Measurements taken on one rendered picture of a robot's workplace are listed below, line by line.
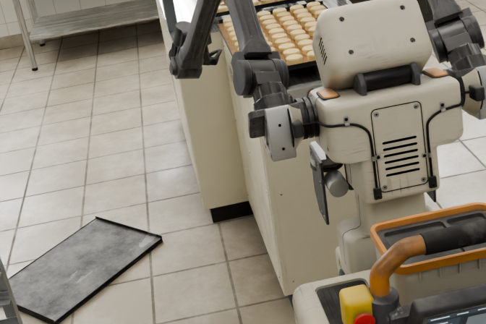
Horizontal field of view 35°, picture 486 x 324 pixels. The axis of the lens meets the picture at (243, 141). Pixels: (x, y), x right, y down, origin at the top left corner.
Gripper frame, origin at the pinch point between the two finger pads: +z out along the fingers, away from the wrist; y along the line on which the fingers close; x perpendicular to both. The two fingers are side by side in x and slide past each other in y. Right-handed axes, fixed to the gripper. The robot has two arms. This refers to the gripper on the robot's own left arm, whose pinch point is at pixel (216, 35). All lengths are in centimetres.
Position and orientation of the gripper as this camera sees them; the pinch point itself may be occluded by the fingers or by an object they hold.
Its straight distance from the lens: 240.2
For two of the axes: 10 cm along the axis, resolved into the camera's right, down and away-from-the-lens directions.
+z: 5.8, -4.2, 7.0
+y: 1.5, 9.0, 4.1
